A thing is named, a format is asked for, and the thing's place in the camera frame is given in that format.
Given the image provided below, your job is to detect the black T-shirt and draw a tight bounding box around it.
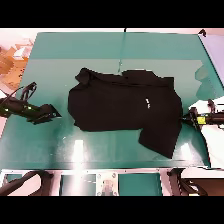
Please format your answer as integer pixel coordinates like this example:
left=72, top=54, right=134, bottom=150
left=67, top=67, right=184, bottom=160

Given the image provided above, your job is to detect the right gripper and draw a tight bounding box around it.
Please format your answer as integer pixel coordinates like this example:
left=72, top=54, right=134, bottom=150
left=181, top=106, right=208, bottom=130

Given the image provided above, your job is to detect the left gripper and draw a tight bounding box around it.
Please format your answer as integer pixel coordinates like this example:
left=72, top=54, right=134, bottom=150
left=25, top=103, right=63, bottom=126

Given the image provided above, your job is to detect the silver frame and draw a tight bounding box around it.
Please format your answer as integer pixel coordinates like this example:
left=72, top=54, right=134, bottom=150
left=0, top=166, right=224, bottom=197

